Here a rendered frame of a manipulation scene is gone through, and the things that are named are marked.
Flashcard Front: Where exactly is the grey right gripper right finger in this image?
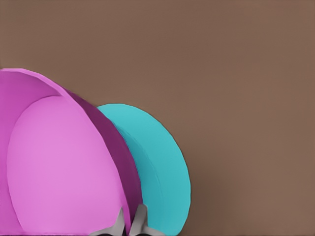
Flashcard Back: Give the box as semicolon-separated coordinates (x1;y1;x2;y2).
129;204;164;236

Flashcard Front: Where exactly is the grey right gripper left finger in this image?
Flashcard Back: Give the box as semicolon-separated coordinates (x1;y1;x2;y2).
90;206;126;236

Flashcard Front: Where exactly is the pink plate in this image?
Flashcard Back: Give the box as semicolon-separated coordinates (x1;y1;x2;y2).
0;68;143;236

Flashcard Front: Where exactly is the blue plate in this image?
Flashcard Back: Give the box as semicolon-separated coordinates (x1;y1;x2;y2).
96;103;192;236

